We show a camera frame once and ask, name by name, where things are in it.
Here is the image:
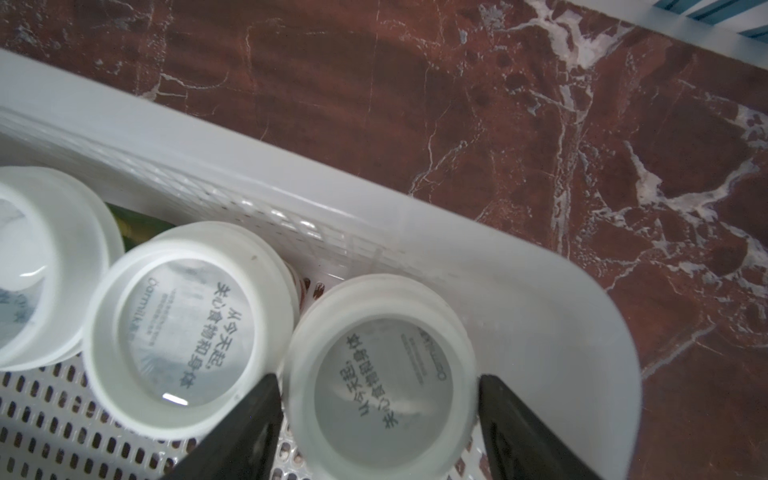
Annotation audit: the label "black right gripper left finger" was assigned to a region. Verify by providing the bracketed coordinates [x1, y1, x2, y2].
[164, 374, 284, 480]

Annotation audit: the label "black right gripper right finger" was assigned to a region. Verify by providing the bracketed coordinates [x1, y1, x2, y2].
[478, 374, 599, 479]

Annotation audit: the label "white lidded yogurt cup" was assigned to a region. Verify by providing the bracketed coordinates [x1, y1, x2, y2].
[1, 166, 125, 371]
[282, 274, 478, 479]
[83, 221, 306, 440]

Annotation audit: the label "white plastic perforated basket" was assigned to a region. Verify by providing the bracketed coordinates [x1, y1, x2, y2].
[1, 51, 642, 479]

